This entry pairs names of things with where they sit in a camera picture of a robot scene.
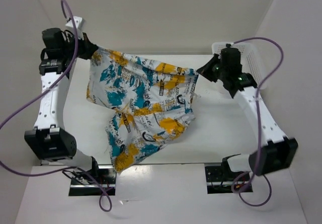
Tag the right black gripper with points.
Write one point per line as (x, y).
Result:
(206, 70)

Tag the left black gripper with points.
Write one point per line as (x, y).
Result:
(88, 47)

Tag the white teal yellow patterned shorts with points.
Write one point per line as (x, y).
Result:
(151, 101)

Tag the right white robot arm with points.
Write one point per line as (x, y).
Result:
(275, 150)

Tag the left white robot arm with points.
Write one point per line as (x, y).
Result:
(48, 139)

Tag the white perforated plastic basket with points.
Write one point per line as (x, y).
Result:
(250, 58)

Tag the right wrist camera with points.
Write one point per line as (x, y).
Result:
(231, 60)

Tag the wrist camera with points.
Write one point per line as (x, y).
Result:
(54, 39)
(231, 60)

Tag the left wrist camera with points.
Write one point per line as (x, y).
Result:
(54, 39)

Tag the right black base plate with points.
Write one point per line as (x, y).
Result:
(218, 181)

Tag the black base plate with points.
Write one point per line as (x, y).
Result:
(218, 181)
(82, 185)

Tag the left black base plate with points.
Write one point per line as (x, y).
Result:
(82, 185)

